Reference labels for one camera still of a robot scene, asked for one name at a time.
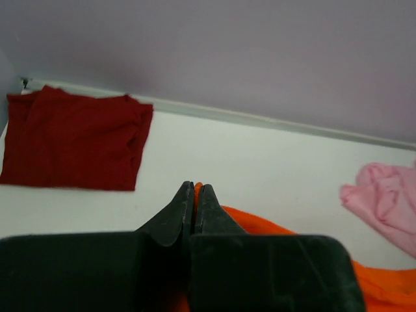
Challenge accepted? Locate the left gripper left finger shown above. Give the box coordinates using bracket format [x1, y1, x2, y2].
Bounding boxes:
[1, 181, 194, 311]

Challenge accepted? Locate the orange t-shirt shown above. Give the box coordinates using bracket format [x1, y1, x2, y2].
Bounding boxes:
[183, 183, 415, 311]

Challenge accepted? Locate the dark red folded t-shirt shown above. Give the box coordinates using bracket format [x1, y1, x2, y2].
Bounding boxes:
[1, 86, 153, 191]

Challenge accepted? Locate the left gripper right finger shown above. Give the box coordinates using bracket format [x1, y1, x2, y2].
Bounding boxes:
[188, 185, 366, 311]

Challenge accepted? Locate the pink t-shirt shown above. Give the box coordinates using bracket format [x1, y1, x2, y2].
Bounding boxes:
[339, 162, 415, 257]

